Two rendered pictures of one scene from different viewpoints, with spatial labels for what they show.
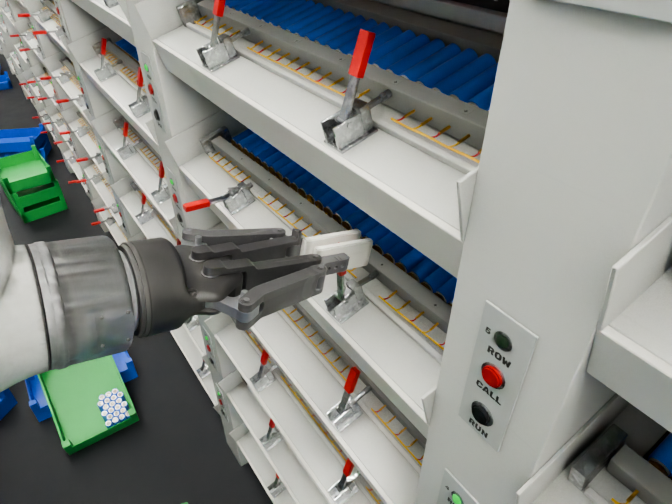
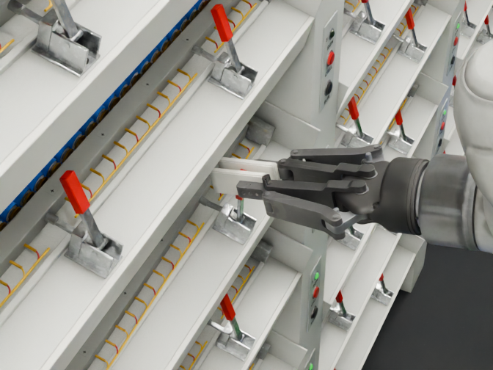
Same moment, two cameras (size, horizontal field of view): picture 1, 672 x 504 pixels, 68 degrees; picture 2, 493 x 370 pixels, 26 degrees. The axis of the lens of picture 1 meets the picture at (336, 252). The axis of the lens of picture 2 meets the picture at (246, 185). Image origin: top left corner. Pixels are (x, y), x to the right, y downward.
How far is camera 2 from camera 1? 1.20 m
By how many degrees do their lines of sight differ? 84
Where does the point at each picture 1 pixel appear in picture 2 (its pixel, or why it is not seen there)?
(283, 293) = (340, 153)
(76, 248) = (454, 163)
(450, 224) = (304, 22)
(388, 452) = (251, 299)
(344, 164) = (265, 81)
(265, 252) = (304, 186)
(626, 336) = not seen: outside the picture
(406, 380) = not seen: hidden behind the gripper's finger
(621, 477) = not seen: hidden behind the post
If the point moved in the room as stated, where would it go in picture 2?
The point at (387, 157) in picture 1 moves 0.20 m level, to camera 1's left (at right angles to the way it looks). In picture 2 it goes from (251, 57) to (362, 167)
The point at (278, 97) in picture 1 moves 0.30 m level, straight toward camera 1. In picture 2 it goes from (176, 156) to (414, 45)
